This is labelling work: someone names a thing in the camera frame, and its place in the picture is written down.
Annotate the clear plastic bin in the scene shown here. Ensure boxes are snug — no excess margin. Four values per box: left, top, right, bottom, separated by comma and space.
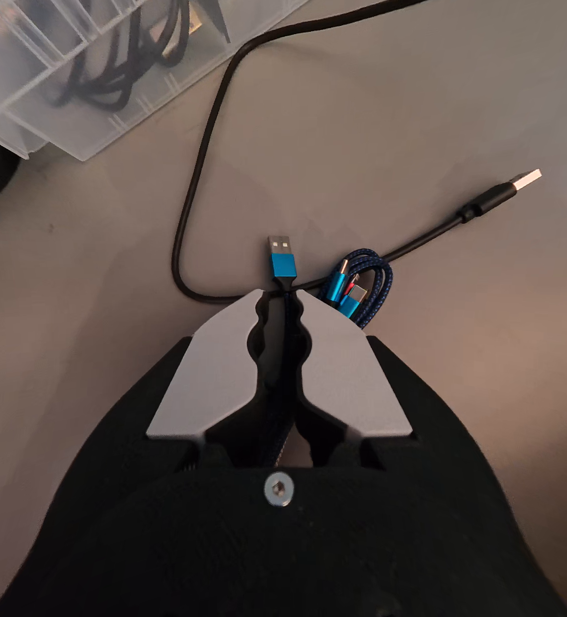
0, 0, 310, 163

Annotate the black 7-port USB hub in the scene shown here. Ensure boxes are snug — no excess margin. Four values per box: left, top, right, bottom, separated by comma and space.
171, 0, 544, 302

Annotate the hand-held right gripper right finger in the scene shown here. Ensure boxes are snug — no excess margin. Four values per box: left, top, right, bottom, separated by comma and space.
291, 288, 415, 444

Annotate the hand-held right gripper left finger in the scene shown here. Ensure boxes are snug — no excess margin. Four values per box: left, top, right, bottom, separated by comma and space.
146, 288, 270, 444

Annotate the blue braided usb cable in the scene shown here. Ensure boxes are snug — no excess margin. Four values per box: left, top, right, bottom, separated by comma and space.
266, 235, 396, 465

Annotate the bundle of usb cables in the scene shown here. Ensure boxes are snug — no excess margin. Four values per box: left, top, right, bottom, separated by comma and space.
43, 0, 236, 112

